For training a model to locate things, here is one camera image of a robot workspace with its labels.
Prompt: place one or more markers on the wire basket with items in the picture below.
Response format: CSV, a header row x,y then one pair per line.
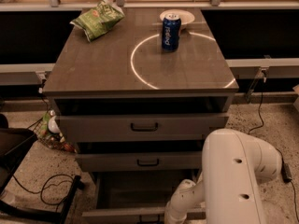
x,y
48,139

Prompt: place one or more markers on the grey drawer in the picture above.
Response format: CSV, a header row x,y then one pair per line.
x,y
121,128
116,162
134,197

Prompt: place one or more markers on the grey drawer cabinet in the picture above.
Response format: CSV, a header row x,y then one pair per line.
x,y
126,72

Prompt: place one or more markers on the white round object in basket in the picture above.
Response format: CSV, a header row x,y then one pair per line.
x,y
53,126

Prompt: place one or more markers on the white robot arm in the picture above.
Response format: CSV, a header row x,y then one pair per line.
x,y
234,164

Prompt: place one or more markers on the white bowl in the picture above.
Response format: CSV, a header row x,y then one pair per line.
x,y
185,16

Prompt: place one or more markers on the black power adapter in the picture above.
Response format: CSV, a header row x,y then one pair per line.
x,y
286,173

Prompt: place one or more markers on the blue pepsi can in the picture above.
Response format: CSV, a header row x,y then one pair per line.
x,y
170,32

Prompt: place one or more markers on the green chip bag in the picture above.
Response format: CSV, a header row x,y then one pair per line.
x,y
99,20

